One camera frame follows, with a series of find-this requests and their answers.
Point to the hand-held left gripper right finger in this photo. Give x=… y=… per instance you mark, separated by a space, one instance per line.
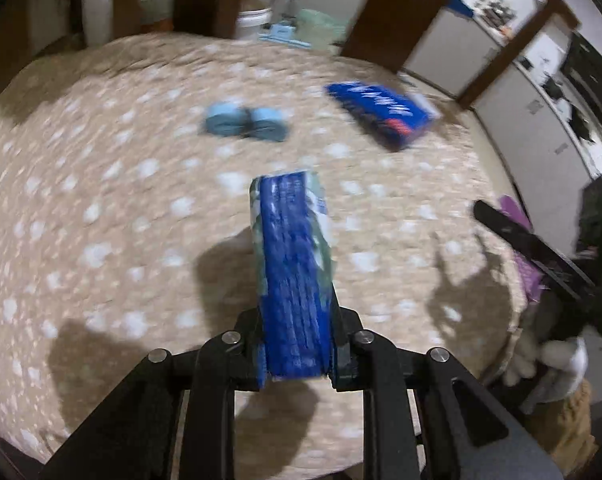
x=343 y=360

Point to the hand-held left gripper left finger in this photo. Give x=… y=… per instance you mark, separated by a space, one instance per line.
x=251 y=355

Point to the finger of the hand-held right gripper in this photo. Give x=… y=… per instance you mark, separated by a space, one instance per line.
x=531 y=247

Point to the purple plastic basket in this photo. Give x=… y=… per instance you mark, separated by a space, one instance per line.
x=512 y=207

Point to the blue floral tissue packet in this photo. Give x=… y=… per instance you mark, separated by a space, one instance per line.
x=291 y=270

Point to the dark blue cardboard box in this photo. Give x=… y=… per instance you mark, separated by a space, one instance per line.
x=386 y=112

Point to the light blue pack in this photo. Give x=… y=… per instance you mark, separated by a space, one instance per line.
x=221 y=120

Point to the grey lower kitchen cabinets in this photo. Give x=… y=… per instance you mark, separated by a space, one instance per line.
x=531 y=125

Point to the black range hood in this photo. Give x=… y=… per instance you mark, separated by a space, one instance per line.
x=593 y=85

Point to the beige quilted seat cushion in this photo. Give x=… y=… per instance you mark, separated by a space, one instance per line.
x=106 y=210

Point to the brown wooden chair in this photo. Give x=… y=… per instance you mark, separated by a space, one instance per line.
x=391 y=15

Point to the green bag bin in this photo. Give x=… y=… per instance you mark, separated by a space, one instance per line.
x=321 y=27

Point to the large white plastic bucket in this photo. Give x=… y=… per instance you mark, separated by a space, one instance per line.
x=253 y=22

